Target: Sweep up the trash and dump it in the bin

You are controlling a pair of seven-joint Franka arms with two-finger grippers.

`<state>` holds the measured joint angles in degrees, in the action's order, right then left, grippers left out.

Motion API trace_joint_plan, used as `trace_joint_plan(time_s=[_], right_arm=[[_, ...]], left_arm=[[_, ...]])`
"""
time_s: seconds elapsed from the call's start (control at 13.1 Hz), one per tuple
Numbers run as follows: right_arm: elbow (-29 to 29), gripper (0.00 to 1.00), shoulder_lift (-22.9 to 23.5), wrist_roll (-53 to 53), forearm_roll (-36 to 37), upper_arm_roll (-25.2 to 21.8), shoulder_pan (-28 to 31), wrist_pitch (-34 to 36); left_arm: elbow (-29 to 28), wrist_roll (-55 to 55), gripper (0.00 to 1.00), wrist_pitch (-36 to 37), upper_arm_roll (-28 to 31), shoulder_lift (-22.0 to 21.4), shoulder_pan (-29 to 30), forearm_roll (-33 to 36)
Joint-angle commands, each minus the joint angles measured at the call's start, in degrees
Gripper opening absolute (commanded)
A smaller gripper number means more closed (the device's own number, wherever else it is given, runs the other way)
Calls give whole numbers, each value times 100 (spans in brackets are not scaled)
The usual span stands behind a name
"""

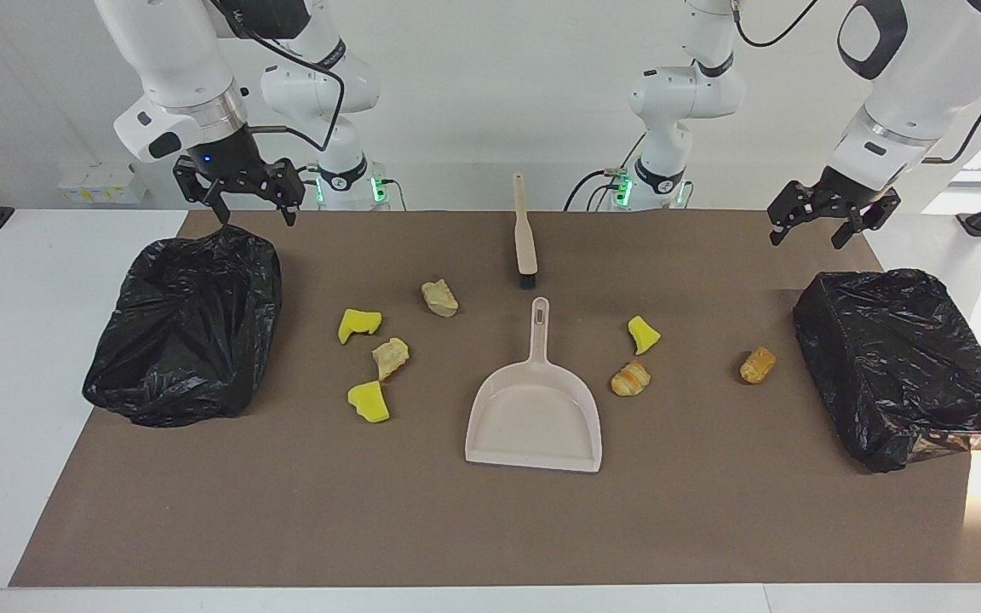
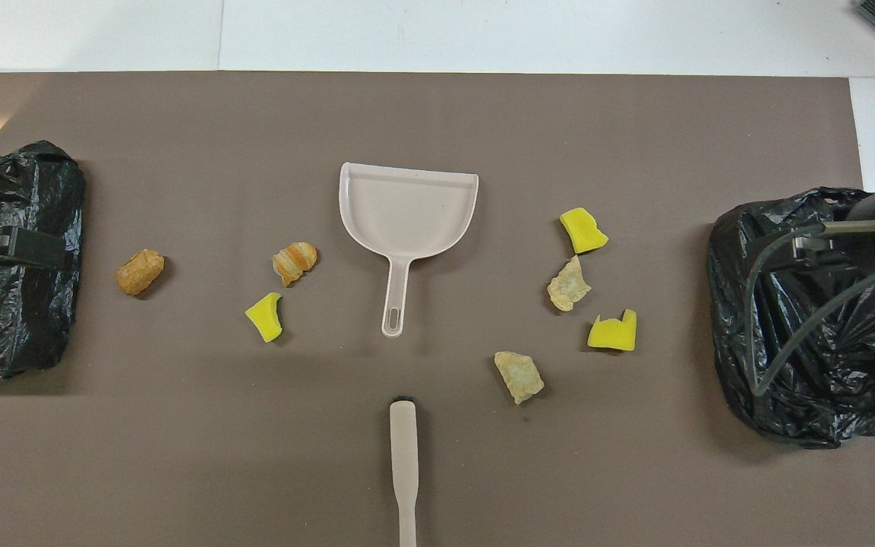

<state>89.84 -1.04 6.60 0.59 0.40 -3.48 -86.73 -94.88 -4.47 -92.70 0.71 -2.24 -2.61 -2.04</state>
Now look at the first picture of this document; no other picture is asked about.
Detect yellow sponge piece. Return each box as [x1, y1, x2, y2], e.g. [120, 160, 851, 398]
[347, 380, 392, 424]
[628, 315, 662, 356]
[337, 308, 383, 346]

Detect orange brown bread roll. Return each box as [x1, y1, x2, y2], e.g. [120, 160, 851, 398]
[739, 346, 777, 385]

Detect pale beige bread chunk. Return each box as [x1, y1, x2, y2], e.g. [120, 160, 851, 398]
[421, 279, 460, 318]

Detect beige pastry piece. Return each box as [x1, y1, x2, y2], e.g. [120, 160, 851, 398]
[371, 337, 411, 381]

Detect toy croissant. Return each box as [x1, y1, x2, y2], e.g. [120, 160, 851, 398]
[611, 359, 652, 398]

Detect beige hand brush black bristles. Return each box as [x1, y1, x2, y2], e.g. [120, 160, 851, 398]
[513, 173, 539, 290]

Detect beige plastic dustpan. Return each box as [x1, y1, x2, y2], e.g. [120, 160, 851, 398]
[465, 296, 604, 473]

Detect black trash bag bin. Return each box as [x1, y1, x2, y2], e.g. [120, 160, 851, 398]
[82, 224, 284, 428]

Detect black bag over cardboard box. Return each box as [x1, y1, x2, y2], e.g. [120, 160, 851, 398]
[792, 268, 981, 474]

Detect brown table mat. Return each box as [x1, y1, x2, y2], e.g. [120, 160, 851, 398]
[9, 210, 981, 588]

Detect black right base cables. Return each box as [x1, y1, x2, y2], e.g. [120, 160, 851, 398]
[295, 175, 408, 212]

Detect black base cables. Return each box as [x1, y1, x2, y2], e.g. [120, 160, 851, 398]
[563, 132, 649, 212]
[295, 175, 408, 212]

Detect white wall box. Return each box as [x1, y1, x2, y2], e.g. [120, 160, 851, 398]
[58, 162, 149, 205]

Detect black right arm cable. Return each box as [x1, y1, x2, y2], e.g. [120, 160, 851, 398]
[208, 0, 347, 154]

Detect black left base cables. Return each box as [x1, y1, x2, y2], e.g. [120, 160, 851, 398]
[563, 132, 649, 212]

